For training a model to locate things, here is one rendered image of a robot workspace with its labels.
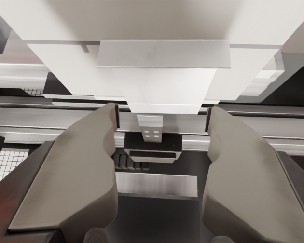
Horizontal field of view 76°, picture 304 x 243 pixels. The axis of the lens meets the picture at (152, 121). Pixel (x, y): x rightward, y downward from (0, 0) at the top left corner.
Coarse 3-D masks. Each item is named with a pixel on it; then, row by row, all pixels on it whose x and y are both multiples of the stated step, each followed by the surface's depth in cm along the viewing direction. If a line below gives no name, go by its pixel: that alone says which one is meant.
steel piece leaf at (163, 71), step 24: (120, 48) 13; (144, 48) 13; (168, 48) 13; (192, 48) 13; (216, 48) 12; (120, 72) 17; (144, 72) 16; (168, 72) 16; (192, 72) 16; (144, 96) 21; (168, 96) 21; (192, 96) 20
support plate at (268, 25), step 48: (0, 0) 11; (48, 0) 11; (96, 0) 11; (144, 0) 10; (192, 0) 10; (240, 0) 10; (288, 0) 10; (48, 48) 15; (96, 48) 14; (240, 48) 13
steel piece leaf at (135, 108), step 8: (128, 104) 23; (136, 104) 23; (144, 104) 23; (152, 104) 23; (160, 104) 23; (168, 104) 22; (176, 104) 22; (136, 112) 25; (144, 112) 25; (152, 112) 25; (160, 112) 25; (168, 112) 25; (176, 112) 25; (184, 112) 24; (192, 112) 24
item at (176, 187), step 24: (120, 192) 19; (144, 192) 20; (168, 192) 20; (192, 192) 20; (120, 216) 18; (144, 216) 18; (168, 216) 18; (192, 216) 18; (120, 240) 18; (144, 240) 18; (168, 240) 18; (192, 240) 17
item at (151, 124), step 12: (144, 120) 27; (156, 120) 27; (144, 132) 33; (156, 132) 32; (132, 144) 40; (144, 144) 40; (156, 144) 40; (168, 144) 40; (180, 144) 40; (132, 156) 40; (144, 156) 40; (156, 156) 40; (168, 156) 40
